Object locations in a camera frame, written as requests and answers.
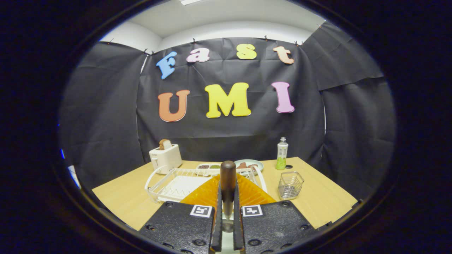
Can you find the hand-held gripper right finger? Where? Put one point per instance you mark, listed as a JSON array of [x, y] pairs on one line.
[[237, 225]]

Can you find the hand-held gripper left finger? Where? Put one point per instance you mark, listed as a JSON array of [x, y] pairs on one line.
[[218, 225]]

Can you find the round green serving dish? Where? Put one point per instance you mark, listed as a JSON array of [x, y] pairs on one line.
[[258, 163]]

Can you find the white ribbed drain tray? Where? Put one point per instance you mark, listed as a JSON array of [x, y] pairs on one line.
[[180, 187]]

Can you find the white divided grain tray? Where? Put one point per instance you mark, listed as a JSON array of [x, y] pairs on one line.
[[208, 166]]

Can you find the white toaster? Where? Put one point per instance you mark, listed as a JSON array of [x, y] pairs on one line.
[[166, 158]]

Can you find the green drink bottle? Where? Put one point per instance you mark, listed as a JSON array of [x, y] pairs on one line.
[[281, 151]]

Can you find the black backdrop cloth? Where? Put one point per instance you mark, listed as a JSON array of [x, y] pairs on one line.
[[247, 134]]

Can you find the brown bread slice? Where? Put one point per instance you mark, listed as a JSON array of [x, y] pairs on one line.
[[165, 144]]

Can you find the ceiling light panel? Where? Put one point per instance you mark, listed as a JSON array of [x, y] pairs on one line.
[[192, 1]]

